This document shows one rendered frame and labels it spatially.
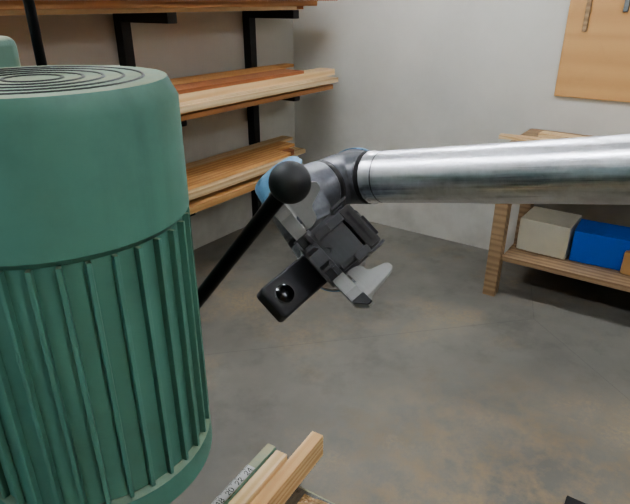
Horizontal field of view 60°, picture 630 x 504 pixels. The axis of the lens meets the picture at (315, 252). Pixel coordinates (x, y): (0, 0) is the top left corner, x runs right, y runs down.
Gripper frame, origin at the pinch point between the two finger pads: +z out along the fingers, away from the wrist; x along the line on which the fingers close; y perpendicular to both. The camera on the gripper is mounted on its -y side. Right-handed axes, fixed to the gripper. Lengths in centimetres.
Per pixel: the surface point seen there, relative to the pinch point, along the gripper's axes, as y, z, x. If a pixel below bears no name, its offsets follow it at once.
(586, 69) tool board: 186, -245, -1
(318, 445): -18.3, -31.6, 19.4
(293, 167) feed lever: 2.8, 12.6, -4.8
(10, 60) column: -9.5, 7.1, -31.3
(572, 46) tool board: 189, -244, -15
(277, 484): -24.6, -23.8, 18.4
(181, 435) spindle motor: -17.1, 12.6, 5.0
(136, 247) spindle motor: -8.6, 21.7, -5.3
